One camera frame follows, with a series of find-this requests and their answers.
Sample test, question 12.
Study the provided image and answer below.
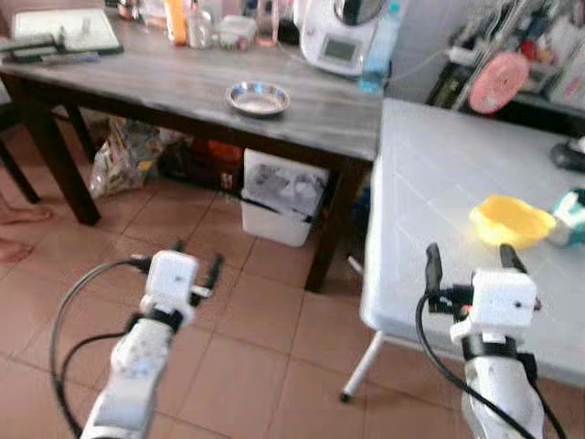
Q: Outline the yellow plastic bowl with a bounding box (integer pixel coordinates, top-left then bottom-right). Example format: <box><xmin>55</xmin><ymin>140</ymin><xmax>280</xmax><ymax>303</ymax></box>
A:
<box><xmin>469</xmin><ymin>194</ymin><xmax>557</xmax><ymax>250</ymax></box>

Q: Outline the teal and white cup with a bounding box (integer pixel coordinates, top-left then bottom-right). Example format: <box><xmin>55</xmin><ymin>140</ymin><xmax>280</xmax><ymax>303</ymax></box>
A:
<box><xmin>548</xmin><ymin>187</ymin><xmax>585</xmax><ymax>248</ymax></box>

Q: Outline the white plastic folding table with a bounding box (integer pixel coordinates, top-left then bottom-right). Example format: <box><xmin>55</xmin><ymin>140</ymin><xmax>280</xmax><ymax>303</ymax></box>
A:
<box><xmin>340</xmin><ymin>98</ymin><xmax>585</xmax><ymax>403</ymax></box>

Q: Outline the white storage bin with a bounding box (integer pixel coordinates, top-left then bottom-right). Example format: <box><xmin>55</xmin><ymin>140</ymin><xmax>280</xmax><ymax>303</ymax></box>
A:
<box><xmin>240</xmin><ymin>149</ymin><xmax>330</xmax><ymax>248</ymax></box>

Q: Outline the printed plastic bag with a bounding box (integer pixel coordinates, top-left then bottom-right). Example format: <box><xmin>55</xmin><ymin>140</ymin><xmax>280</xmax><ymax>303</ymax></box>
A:
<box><xmin>89</xmin><ymin>119</ymin><xmax>165</xmax><ymax>199</ymax></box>

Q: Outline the black dish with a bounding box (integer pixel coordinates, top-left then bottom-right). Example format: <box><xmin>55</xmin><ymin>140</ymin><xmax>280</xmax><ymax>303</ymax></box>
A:
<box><xmin>550</xmin><ymin>139</ymin><xmax>585</xmax><ymax>173</ymax></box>

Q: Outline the person's bare foot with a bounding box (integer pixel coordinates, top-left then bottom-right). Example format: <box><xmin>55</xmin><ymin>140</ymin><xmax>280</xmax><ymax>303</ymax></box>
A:
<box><xmin>0</xmin><ymin>238</ymin><xmax>33</xmax><ymax>264</ymax></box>
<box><xmin>0</xmin><ymin>203</ymin><xmax>54</xmax><ymax>225</ymax></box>

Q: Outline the cluttered dark shelf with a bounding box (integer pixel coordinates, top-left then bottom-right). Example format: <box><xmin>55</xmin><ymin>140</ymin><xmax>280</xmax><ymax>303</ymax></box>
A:
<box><xmin>425</xmin><ymin>0</ymin><xmax>585</xmax><ymax>138</ymax></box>

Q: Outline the dark wooden table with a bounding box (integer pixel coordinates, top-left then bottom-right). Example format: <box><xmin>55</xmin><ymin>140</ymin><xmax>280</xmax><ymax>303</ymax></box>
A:
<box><xmin>0</xmin><ymin>18</ymin><xmax>385</xmax><ymax>294</ymax></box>

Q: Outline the stainless steel bowl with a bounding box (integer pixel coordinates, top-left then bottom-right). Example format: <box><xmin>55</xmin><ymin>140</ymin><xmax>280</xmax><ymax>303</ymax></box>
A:
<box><xmin>226</xmin><ymin>81</ymin><xmax>292</xmax><ymax>118</ymax></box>

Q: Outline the pink round fan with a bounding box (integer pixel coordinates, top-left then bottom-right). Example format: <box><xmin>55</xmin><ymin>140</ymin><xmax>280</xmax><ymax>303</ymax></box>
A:
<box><xmin>468</xmin><ymin>50</ymin><xmax>531</xmax><ymax>115</ymax></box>

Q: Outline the white plastic basket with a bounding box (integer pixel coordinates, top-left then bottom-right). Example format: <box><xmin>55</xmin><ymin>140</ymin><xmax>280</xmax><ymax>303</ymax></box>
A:
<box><xmin>548</xmin><ymin>18</ymin><xmax>585</xmax><ymax>111</ymax></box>

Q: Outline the grey pen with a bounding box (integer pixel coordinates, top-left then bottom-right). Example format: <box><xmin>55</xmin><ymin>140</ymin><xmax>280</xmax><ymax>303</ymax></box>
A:
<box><xmin>41</xmin><ymin>52</ymin><xmax>100</xmax><ymax>65</ymax></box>

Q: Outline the blue plastic water bottle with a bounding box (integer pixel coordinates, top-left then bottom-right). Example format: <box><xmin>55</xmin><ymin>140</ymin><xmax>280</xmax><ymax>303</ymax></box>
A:
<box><xmin>359</xmin><ymin>0</ymin><xmax>403</xmax><ymax>92</ymax></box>

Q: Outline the clear glass jar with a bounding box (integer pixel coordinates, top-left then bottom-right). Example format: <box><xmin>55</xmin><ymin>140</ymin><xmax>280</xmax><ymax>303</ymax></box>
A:
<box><xmin>187</xmin><ymin>0</ymin><xmax>216</xmax><ymax>49</ymax></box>

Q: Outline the small white container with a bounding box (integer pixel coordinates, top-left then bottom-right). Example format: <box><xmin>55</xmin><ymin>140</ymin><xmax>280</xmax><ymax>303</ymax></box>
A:
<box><xmin>218</xmin><ymin>16</ymin><xmax>259</xmax><ymax>49</ymax></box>

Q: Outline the orange bottle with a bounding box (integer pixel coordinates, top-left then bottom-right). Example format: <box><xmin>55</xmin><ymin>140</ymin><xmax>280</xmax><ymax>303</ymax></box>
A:
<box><xmin>165</xmin><ymin>0</ymin><xmax>188</xmax><ymax>47</ymax></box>

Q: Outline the pink glass bottle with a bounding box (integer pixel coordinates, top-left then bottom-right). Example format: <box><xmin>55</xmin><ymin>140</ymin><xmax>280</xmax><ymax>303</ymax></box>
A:
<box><xmin>256</xmin><ymin>0</ymin><xmax>280</xmax><ymax>47</ymax></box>

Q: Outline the white kitchen appliance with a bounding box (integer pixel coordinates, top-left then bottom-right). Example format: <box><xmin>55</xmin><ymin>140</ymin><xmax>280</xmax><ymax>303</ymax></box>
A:
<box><xmin>297</xmin><ymin>0</ymin><xmax>389</xmax><ymax>77</ymax></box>

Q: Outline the black flat case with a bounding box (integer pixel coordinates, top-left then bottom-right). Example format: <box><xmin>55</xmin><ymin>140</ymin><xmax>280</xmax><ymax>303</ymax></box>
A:
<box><xmin>0</xmin><ymin>35</ymin><xmax>65</xmax><ymax>63</ymax></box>

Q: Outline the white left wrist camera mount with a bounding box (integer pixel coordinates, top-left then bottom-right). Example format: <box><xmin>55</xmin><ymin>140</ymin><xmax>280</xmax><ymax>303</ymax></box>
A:
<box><xmin>146</xmin><ymin>250</ymin><xmax>200</xmax><ymax>310</ymax></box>

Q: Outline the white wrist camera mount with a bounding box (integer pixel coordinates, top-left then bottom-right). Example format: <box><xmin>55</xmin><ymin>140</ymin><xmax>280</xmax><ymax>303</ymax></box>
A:
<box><xmin>469</xmin><ymin>268</ymin><xmax>540</xmax><ymax>339</ymax></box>
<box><xmin>146</xmin><ymin>250</ymin><xmax>200</xmax><ymax>310</ymax></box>

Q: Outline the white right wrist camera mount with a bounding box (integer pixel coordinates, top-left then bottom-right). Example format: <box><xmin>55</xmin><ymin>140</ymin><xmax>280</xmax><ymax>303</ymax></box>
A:
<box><xmin>469</xmin><ymin>268</ymin><xmax>540</xmax><ymax>339</ymax></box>

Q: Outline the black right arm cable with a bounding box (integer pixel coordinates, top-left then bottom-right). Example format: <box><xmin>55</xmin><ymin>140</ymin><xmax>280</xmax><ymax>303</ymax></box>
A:
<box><xmin>416</xmin><ymin>293</ymin><xmax>568</xmax><ymax>439</ymax></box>

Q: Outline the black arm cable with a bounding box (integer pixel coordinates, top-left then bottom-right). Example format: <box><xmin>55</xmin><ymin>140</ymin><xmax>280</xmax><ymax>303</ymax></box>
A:
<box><xmin>50</xmin><ymin>259</ymin><xmax>149</xmax><ymax>438</ymax></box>
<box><xmin>416</xmin><ymin>293</ymin><xmax>568</xmax><ymax>439</ymax></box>

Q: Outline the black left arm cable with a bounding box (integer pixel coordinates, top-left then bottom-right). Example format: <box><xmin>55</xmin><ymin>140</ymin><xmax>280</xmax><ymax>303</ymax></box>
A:
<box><xmin>50</xmin><ymin>259</ymin><xmax>149</xmax><ymax>438</ymax></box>

